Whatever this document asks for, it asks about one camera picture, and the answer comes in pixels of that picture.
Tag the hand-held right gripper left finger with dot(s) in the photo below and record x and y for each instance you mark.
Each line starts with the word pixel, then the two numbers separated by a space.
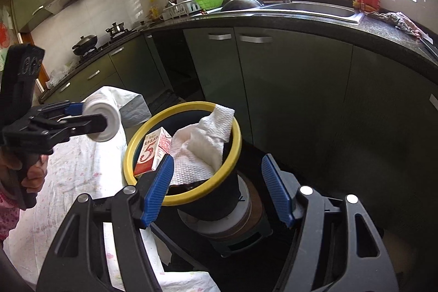
pixel 159 189

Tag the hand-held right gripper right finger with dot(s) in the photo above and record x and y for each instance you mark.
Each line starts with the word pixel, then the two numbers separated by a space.
pixel 277 189

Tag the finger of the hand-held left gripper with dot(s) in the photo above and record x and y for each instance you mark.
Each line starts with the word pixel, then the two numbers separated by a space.
pixel 73 109
pixel 85 124

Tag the red and white milk carton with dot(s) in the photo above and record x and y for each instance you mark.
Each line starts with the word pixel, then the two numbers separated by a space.
pixel 152 151

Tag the blue bin with yellow rim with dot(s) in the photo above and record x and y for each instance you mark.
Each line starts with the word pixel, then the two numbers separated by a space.
pixel 219 199

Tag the white paper towel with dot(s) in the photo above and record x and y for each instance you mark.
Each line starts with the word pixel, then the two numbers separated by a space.
pixel 202 145

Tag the person's left hand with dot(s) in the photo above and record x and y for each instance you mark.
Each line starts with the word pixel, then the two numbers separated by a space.
pixel 36 175

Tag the clear plastic bag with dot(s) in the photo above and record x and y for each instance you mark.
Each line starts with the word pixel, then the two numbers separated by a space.
pixel 61 76

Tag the white floral tablecloth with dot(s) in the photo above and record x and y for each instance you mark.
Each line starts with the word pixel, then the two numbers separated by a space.
pixel 78 169

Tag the black wok with lid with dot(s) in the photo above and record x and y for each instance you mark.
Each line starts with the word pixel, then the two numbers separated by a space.
pixel 84 42

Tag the small steel pot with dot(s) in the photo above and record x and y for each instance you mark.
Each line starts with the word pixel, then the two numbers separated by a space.
pixel 116 30

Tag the green base cabinets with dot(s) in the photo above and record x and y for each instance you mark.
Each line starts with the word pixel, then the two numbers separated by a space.
pixel 301 90

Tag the white dish rack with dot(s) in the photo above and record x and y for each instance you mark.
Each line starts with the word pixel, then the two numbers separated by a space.
pixel 178 9

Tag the steel kitchen sink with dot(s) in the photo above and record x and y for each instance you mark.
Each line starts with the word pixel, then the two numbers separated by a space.
pixel 308 9

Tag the black frying pan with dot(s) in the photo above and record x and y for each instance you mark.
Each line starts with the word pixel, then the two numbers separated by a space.
pixel 241 3

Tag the patterned dish rag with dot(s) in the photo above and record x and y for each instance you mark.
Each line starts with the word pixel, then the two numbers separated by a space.
pixel 397 20

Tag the wall poster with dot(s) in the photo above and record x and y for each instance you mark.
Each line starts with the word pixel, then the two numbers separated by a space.
pixel 7 28

